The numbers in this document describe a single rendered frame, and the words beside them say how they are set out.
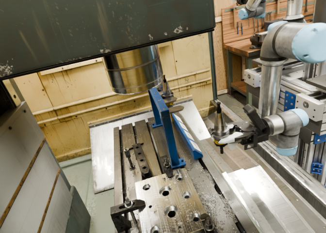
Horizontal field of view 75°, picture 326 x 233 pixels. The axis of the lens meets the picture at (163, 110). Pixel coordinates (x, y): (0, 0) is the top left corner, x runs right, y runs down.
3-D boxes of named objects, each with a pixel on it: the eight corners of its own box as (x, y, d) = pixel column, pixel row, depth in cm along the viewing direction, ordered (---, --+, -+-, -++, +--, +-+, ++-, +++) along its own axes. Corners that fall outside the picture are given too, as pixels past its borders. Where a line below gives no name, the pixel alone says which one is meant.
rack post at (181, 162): (183, 158, 113) (174, 109, 100) (186, 165, 108) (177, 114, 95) (165, 164, 112) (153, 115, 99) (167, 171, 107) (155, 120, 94)
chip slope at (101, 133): (195, 123, 195) (192, 97, 183) (235, 175, 133) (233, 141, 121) (98, 150, 185) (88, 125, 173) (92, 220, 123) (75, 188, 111)
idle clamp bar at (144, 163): (143, 151, 126) (140, 142, 123) (154, 180, 103) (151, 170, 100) (135, 154, 125) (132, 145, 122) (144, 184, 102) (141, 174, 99)
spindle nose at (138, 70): (113, 81, 71) (102, 44, 65) (160, 70, 71) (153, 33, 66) (109, 100, 56) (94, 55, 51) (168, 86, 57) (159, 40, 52)
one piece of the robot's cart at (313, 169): (297, 155, 169) (298, 146, 165) (321, 174, 149) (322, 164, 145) (292, 156, 169) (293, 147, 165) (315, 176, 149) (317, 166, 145)
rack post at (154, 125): (165, 120, 152) (156, 82, 139) (166, 124, 147) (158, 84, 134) (151, 124, 151) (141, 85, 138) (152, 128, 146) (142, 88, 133)
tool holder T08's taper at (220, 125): (212, 126, 79) (210, 110, 76) (223, 123, 79) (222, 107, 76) (216, 132, 75) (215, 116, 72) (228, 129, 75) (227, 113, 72)
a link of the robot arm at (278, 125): (285, 119, 77) (269, 110, 84) (273, 122, 77) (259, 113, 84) (283, 136, 81) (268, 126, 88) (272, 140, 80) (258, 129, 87)
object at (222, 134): (209, 131, 81) (209, 125, 80) (225, 127, 81) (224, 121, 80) (215, 140, 75) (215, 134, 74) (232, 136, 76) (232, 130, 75)
